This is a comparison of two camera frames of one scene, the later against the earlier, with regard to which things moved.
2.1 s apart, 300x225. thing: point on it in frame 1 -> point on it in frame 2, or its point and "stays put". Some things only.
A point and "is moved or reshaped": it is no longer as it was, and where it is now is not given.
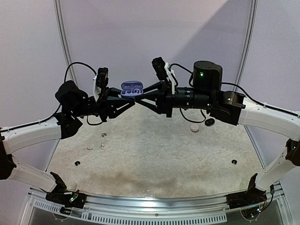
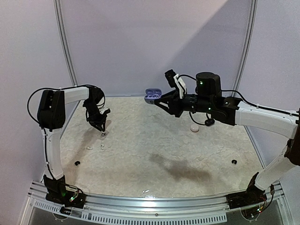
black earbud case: (209, 122) stays put
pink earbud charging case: (194, 128) stays put
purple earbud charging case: (131, 88) is moved or reshaped
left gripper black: (105, 108) -> (98, 122)
